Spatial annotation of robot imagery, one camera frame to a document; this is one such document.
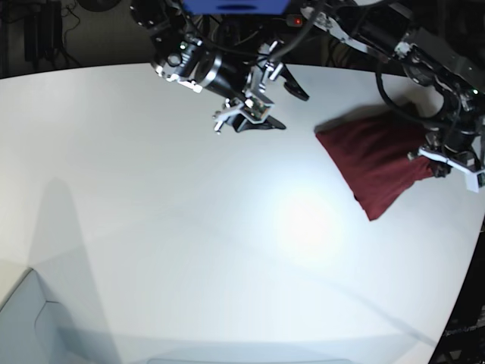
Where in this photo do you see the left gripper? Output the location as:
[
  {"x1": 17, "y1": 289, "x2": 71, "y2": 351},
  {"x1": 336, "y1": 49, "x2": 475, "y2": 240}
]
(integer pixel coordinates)
[{"x1": 427, "y1": 127, "x2": 480, "y2": 178}]

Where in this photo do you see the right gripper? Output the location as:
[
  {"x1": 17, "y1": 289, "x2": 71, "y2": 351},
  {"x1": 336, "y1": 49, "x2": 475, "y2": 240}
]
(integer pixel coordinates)
[{"x1": 204, "y1": 56, "x2": 310, "y2": 133}]

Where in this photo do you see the dark red t-shirt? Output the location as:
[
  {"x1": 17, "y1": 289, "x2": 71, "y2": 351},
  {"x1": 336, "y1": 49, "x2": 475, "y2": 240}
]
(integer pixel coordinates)
[{"x1": 315, "y1": 111, "x2": 437, "y2": 221}]

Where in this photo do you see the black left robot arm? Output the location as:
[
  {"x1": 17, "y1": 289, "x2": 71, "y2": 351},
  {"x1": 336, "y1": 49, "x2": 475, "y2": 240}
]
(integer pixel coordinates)
[{"x1": 271, "y1": 1, "x2": 484, "y2": 180}]

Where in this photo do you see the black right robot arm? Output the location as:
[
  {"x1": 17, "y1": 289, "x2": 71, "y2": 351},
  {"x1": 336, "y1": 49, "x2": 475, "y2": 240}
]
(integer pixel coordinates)
[{"x1": 130, "y1": 1, "x2": 309, "y2": 133}]

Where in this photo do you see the black power strip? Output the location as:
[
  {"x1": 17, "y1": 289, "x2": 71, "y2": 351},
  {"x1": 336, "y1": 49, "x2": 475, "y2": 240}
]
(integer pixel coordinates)
[{"x1": 284, "y1": 14, "x2": 314, "y2": 28}]

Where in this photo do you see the blue box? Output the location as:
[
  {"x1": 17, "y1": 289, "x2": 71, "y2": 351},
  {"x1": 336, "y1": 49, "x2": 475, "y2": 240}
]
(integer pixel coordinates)
[{"x1": 183, "y1": 0, "x2": 289, "y2": 14}]

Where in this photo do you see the black box on floor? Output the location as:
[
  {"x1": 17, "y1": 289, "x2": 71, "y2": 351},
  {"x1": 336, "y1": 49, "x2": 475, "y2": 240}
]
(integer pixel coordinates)
[{"x1": 23, "y1": 1, "x2": 62, "y2": 64}]

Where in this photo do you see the white bin at corner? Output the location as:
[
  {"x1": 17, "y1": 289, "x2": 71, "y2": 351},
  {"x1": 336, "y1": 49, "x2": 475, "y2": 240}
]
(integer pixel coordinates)
[{"x1": 1, "y1": 271, "x2": 67, "y2": 363}]

